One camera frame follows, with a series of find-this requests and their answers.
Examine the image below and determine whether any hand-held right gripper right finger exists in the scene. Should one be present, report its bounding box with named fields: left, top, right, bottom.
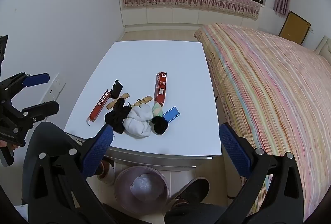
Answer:
left=219, top=123, right=307, bottom=224

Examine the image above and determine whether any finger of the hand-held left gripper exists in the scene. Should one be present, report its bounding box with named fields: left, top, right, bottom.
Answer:
left=0, top=72, right=50, bottom=97
left=14, top=100, right=60, bottom=126

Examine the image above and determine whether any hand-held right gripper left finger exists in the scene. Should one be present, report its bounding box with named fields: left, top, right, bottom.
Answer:
left=24, top=124, right=115, bottom=224

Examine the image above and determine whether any pink round waste bin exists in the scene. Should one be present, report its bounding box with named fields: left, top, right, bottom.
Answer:
left=114, top=165, right=170, bottom=215

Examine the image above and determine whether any long red box white lettering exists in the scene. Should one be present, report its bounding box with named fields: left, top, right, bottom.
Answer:
left=86, top=88, right=112, bottom=126

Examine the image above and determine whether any white sock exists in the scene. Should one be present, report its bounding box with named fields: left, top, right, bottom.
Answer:
left=123, top=105, right=154, bottom=137

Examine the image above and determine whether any tan wooden clip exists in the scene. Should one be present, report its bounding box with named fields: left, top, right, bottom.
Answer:
left=131, top=95, right=152, bottom=108
left=106, top=93, right=130, bottom=111

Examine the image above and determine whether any small black box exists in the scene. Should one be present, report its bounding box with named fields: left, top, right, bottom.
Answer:
left=111, top=80, right=123, bottom=98

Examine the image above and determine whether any green and black sock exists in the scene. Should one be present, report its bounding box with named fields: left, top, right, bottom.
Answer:
left=151, top=102, right=169, bottom=136

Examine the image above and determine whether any blue plastic card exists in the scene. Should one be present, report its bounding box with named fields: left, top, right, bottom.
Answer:
left=162, top=106, right=181, bottom=124

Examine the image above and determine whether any red box with white label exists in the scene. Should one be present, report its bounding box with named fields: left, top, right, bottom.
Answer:
left=154, top=71, right=168, bottom=107

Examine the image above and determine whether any person's left hand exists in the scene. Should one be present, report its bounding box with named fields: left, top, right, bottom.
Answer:
left=0, top=139, right=14, bottom=150

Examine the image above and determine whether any person's left slipper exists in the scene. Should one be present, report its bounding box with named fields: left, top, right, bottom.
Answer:
left=94, top=158, right=115, bottom=186

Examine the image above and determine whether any person's slipper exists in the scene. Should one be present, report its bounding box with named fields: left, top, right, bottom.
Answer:
left=94, top=158, right=115, bottom=186
left=168, top=177, right=210, bottom=214

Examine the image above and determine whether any person's right slipper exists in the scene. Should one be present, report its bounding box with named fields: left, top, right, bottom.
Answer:
left=168, top=177, right=210, bottom=214

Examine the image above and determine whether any white plastic bag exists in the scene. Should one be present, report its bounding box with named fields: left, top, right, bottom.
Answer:
left=130, top=174, right=167, bottom=201

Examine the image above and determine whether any bed with pink striped cover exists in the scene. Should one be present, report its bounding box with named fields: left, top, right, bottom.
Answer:
left=194, top=23, right=331, bottom=222

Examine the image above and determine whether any white table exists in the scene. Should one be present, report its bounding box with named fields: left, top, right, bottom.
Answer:
left=63, top=41, right=222, bottom=170

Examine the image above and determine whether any cream padded headboard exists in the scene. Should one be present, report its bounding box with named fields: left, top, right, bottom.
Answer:
left=314, top=35, right=331, bottom=64

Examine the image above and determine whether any yellow framed board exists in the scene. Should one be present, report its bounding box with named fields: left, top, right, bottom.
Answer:
left=279, top=11, right=311, bottom=46

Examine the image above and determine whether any white window seat cabinet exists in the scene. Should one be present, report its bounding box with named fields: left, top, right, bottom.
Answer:
left=118, top=0, right=259, bottom=32

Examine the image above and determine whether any white wall socket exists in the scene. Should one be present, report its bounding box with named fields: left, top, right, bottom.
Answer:
left=47, top=74, right=66, bottom=100

